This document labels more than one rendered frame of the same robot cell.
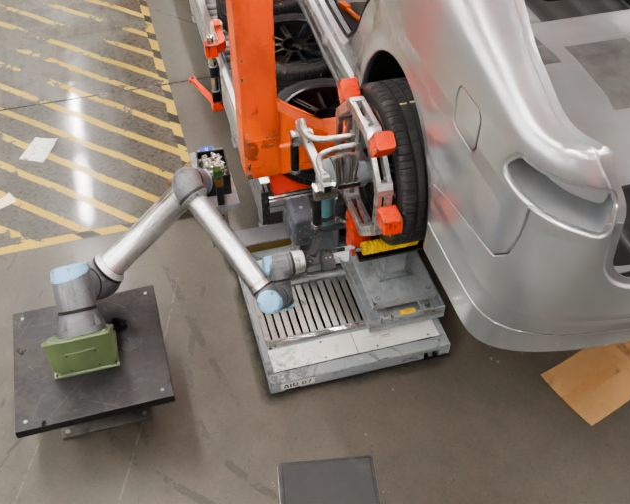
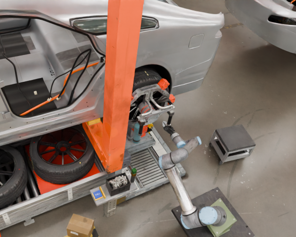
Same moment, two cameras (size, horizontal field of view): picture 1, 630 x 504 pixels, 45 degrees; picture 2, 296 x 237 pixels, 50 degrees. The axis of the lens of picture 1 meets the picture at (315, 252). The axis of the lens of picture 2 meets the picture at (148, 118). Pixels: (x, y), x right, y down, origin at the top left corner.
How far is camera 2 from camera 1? 3.78 m
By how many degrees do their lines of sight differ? 70
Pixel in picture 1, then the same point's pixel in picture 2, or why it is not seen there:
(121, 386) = not seen: hidden behind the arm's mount
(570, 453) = (176, 102)
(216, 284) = (137, 206)
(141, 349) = (204, 203)
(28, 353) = not seen: outside the picture
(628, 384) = not seen: hidden behind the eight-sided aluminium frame
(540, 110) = (215, 17)
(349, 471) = (223, 133)
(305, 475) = (229, 143)
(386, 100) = (147, 78)
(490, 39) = (194, 18)
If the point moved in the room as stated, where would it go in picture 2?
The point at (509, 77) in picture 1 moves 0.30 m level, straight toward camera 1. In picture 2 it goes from (206, 19) to (236, 23)
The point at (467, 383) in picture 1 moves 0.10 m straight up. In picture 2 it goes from (160, 122) to (162, 118)
